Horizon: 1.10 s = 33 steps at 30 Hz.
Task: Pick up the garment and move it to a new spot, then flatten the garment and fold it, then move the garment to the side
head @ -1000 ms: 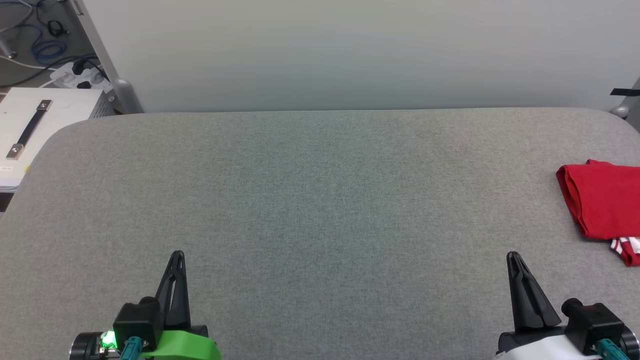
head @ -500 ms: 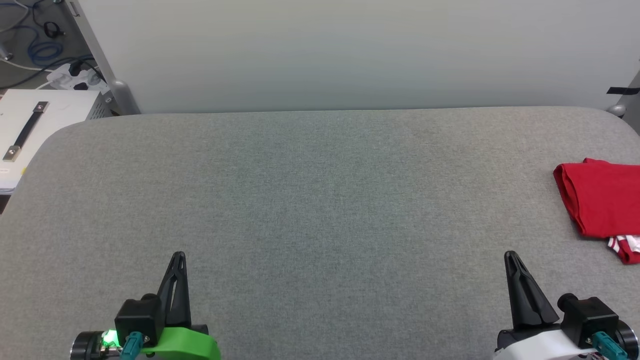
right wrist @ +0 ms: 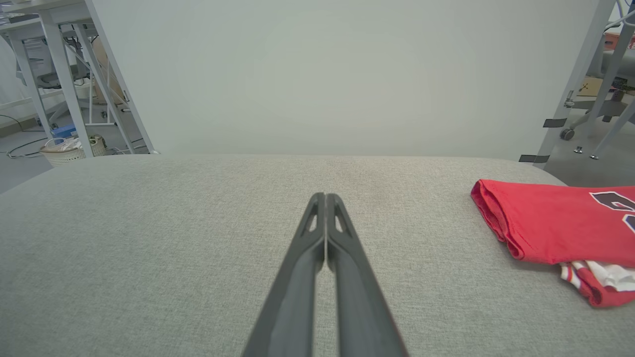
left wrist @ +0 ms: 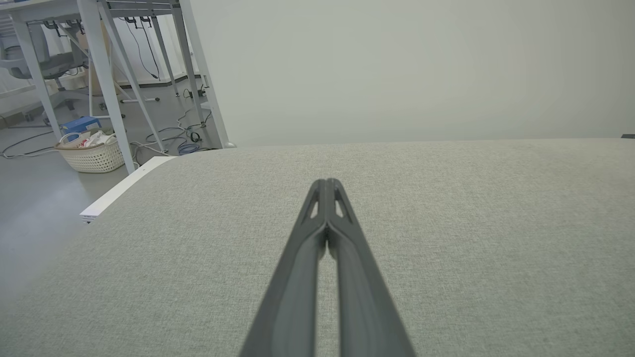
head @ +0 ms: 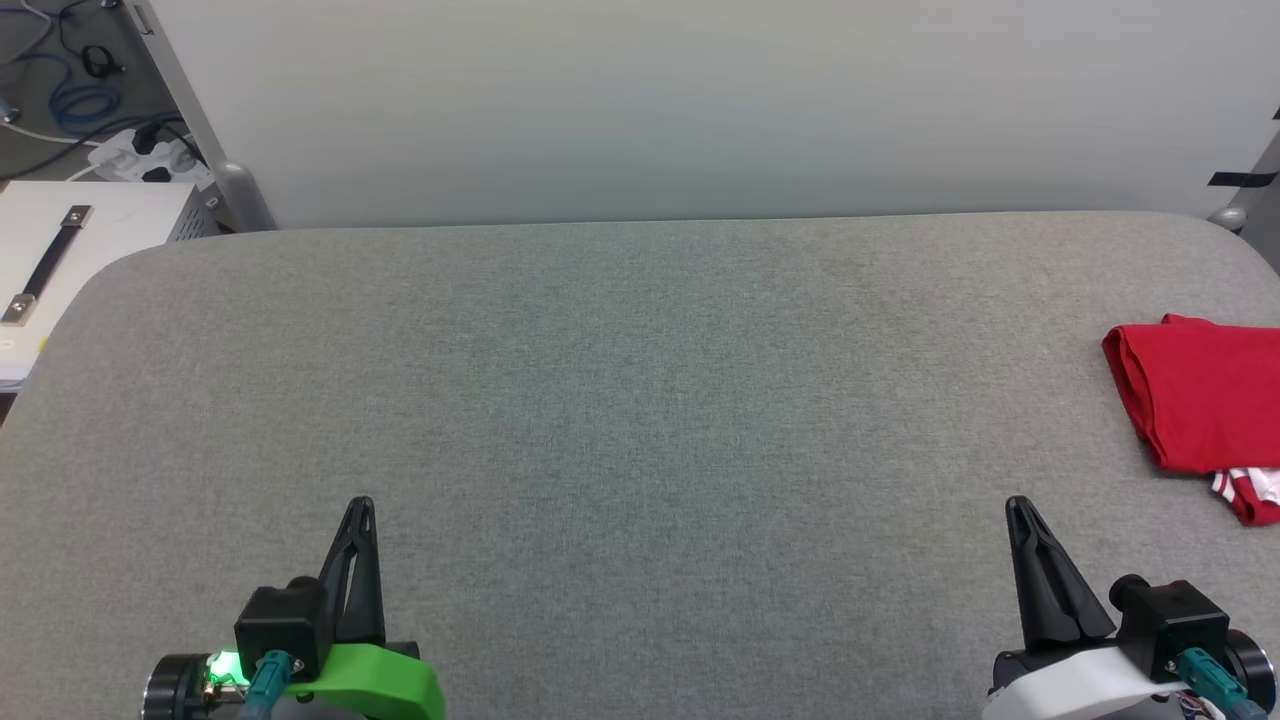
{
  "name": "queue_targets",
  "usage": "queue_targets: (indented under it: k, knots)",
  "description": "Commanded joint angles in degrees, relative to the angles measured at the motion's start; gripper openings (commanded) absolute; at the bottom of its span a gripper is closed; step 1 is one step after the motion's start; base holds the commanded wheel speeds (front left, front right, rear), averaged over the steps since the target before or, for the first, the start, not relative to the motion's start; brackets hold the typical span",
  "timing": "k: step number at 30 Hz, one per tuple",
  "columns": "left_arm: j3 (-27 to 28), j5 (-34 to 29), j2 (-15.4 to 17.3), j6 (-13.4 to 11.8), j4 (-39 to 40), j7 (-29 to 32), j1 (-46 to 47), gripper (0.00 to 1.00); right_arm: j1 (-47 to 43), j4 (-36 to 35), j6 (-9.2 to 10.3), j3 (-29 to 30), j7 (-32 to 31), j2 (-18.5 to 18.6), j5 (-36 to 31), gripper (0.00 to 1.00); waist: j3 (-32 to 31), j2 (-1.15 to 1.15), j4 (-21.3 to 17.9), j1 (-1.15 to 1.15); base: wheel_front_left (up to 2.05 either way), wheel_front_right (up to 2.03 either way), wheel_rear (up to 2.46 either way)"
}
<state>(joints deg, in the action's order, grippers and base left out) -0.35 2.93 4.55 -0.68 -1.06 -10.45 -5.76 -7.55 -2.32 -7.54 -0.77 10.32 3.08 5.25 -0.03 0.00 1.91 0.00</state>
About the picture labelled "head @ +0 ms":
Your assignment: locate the left camera cable teal plug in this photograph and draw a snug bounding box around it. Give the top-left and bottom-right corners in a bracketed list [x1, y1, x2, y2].
[240, 650, 293, 720]

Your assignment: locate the camera cable teal plug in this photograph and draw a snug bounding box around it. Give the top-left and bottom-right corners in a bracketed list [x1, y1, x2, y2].
[240, 650, 293, 720]
[1175, 648, 1266, 720]

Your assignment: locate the right camera cable teal plug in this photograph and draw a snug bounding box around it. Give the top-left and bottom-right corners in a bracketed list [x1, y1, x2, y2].
[1175, 648, 1266, 720]

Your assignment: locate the white metal case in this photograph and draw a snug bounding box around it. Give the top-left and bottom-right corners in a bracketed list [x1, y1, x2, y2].
[0, 180, 221, 391]

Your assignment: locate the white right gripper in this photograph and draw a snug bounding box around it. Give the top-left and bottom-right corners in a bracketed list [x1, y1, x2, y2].
[985, 495, 1276, 720]

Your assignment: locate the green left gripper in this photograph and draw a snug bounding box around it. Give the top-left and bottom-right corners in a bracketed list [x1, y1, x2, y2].
[143, 496, 446, 720]

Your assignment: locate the white power strip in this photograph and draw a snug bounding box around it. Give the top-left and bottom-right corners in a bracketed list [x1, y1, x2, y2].
[88, 130, 216, 191]

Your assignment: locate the red and white jersey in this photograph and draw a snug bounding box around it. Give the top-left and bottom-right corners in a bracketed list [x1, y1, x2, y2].
[1102, 314, 1280, 527]

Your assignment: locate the blue coiled cable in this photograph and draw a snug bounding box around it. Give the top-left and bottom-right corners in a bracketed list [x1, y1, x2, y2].
[50, 55, 123, 136]

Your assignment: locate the black case handle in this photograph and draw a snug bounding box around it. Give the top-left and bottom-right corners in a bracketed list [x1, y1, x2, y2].
[0, 205, 94, 328]

